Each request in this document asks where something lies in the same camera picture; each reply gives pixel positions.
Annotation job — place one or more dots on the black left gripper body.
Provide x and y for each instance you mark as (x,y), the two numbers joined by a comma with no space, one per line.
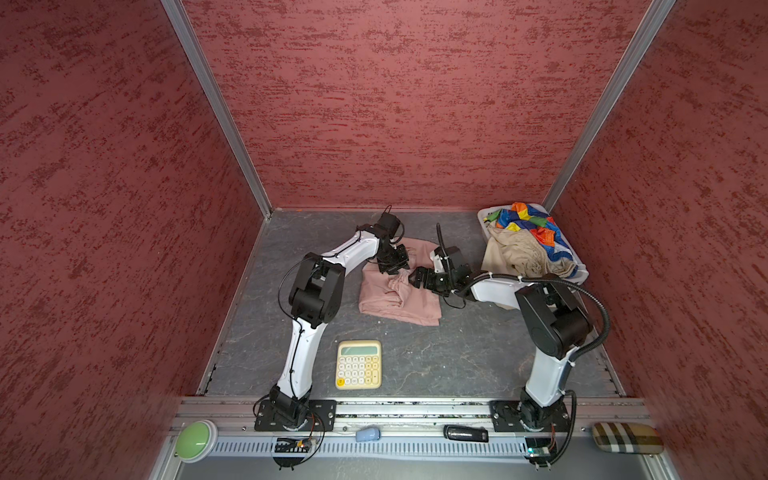
(390,252)

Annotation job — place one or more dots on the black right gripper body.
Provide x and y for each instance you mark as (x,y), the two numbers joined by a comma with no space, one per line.
(440,283)

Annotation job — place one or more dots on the pink shorts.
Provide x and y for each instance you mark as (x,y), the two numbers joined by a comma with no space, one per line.
(393,297)

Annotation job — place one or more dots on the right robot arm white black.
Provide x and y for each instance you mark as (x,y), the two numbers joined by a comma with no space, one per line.
(555,322)

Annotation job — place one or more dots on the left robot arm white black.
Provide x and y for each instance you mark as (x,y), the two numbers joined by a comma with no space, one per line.
(314,300)

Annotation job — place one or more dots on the beige shorts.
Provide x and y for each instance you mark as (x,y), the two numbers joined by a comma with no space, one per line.
(519,253)

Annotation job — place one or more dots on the multicolour striped shorts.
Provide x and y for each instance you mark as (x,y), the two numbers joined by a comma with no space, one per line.
(534,225)

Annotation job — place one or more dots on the white plastic basket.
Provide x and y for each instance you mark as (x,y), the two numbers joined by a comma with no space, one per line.
(579,270)

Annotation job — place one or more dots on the yellow calculator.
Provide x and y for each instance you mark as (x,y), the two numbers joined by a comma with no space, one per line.
(359,365)

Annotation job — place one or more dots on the black usb stick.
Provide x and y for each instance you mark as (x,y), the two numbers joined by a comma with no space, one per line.
(463,433)

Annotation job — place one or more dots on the small blue object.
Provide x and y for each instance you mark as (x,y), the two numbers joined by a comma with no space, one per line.
(368,434)

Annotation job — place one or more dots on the right circuit board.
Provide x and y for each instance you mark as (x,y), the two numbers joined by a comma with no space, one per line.
(540,448)

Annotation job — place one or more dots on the circuit board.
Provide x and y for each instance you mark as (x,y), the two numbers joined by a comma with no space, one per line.
(540,448)
(285,445)

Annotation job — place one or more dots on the left circuit board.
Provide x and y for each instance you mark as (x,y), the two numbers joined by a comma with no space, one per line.
(285,445)

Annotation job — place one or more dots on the plaid glasses case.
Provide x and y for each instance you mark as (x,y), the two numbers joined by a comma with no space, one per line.
(627,438)

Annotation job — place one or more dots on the green round button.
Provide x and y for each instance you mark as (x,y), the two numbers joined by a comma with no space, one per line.
(196,441)

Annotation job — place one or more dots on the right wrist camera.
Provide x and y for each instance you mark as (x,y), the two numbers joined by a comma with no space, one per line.
(450,259)

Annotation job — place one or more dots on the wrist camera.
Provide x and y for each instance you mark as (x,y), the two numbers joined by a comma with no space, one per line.
(450,259)
(389,227)

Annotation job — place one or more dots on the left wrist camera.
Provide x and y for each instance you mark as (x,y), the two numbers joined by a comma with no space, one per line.
(389,227)

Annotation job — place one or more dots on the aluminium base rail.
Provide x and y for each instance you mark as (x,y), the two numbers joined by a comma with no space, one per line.
(411,428)

